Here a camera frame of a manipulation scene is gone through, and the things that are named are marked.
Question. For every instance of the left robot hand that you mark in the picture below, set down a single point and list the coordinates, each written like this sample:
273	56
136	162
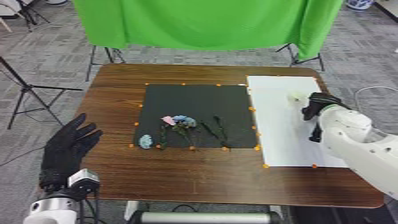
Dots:
64	150

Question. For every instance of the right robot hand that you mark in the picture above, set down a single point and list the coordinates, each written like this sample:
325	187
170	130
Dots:
319	103

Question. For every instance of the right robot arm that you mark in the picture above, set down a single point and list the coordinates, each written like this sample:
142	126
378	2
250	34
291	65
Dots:
360	146

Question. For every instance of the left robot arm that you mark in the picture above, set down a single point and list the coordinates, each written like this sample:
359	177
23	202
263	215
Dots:
55	206

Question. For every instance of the white sheet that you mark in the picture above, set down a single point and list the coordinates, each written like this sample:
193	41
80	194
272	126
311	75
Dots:
284	133

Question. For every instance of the pale blue flower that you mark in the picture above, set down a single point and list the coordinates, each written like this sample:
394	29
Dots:
144	141

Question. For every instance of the black cloth stand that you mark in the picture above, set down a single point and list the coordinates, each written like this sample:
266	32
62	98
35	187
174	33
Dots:
303	58
106	55

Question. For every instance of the green sprig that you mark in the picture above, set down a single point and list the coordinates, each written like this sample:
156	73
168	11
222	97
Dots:
208	128
186	136
160	136

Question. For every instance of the black tripod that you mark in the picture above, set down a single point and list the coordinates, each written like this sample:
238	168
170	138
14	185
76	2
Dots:
26	90

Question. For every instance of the pink flower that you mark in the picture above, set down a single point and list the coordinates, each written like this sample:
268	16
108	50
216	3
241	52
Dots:
167	120

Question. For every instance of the dark mat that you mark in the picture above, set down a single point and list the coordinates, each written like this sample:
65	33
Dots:
195	103

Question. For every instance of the pale grey bar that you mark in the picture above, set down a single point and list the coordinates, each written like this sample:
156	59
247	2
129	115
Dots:
204	218

